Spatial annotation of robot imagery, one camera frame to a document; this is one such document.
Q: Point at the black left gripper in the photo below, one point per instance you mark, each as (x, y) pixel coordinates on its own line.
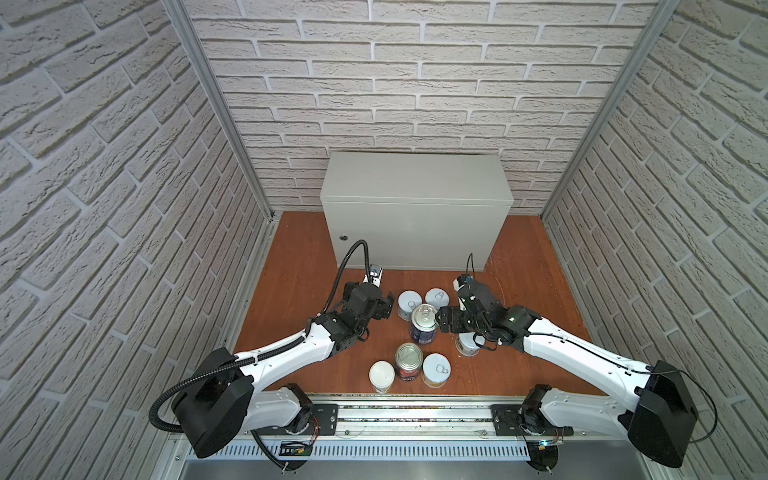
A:
(387, 304)

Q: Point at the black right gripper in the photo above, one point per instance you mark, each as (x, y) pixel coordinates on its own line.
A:
(454, 312)

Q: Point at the blue label tin can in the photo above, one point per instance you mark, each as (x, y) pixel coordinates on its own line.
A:
(423, 324)

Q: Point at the dark tomato label can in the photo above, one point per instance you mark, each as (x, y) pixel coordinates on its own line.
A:
(408, 361)

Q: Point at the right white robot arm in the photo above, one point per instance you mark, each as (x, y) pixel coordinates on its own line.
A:
(648, 405)

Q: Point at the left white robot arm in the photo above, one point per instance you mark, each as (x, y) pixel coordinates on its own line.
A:
(228, 393)

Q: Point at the plain lid silver can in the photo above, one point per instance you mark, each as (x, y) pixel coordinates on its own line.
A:
(469, 344)

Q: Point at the pink label pull-tab can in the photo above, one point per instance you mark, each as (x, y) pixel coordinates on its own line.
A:
(437, 298)

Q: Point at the grey label pull-tab can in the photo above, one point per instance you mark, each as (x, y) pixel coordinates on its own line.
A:
(407, 301)

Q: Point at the yellow label pull-tab can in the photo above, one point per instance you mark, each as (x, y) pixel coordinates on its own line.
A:
(436, 370)

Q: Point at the white lid small can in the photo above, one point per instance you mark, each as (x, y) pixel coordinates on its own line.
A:
(382, 375)

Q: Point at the grey metal cabinet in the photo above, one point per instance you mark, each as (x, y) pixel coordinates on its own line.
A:
(416, 211)

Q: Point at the perforated white vent strip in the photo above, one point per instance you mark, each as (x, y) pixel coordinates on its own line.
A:
(419, 450)

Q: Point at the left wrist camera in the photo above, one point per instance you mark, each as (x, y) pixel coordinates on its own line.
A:
(374, 275)

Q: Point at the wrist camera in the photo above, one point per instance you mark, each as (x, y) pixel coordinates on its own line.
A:
(374, 275)
(462, 283)

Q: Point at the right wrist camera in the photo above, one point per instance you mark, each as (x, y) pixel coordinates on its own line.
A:
(462, 283)

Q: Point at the front aluminium mounting rail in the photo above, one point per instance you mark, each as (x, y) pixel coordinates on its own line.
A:
(414, 417)

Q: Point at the left aluminium corner post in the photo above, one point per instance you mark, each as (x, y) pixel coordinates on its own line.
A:
(191, 42)

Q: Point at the aluminium corner post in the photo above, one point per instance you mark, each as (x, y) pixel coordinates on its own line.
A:
(191, 42)
(657, 22)

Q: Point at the left floor aluminium rail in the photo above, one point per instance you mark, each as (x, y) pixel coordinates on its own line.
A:
(175, 448)

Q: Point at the right aluminium corner post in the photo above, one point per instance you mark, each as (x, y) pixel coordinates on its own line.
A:
(657, 22)

